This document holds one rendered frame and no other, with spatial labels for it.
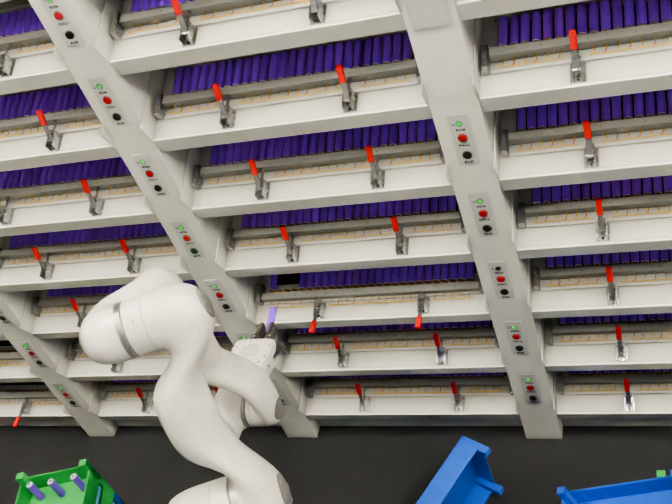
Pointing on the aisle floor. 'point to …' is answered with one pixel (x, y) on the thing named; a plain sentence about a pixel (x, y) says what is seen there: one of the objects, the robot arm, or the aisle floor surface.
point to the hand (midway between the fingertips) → (266, 332)
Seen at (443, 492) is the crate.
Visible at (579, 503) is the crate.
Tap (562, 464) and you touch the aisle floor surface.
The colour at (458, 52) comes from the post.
